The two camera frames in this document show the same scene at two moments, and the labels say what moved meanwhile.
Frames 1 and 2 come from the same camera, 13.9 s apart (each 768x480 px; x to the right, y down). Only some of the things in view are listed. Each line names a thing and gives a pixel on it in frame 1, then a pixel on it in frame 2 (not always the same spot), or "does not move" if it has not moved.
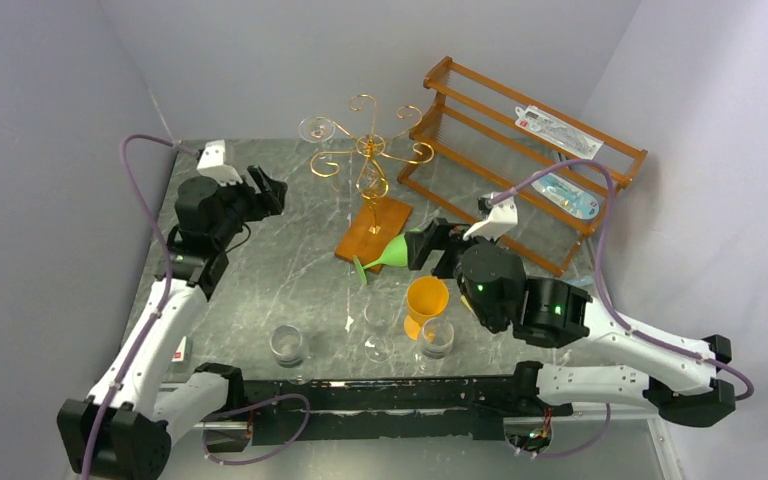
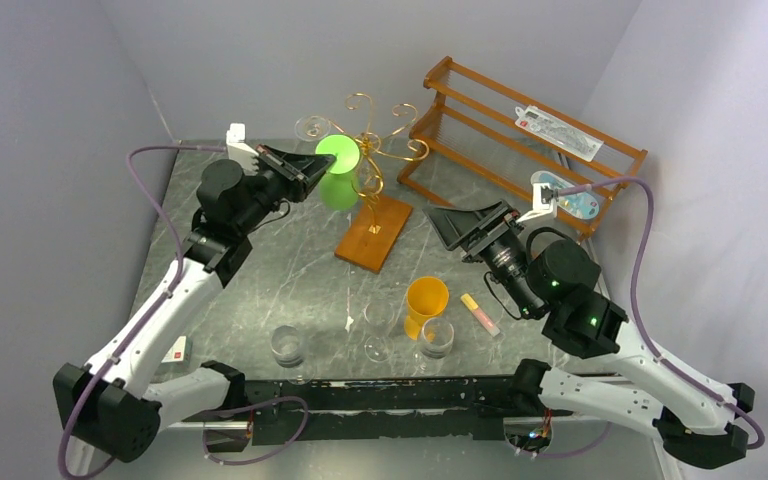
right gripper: (437, 246) → (486, 229)
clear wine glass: (316, 129) does not move
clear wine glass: (286, 344) does not move
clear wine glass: (437, 340) does not move
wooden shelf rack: (493, 161) does not move
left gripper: (261, 204) → (301, 173)
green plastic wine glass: (393, 255) → (338, 187)
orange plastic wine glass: (426, 296) does not move
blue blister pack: (567, 196) does not move
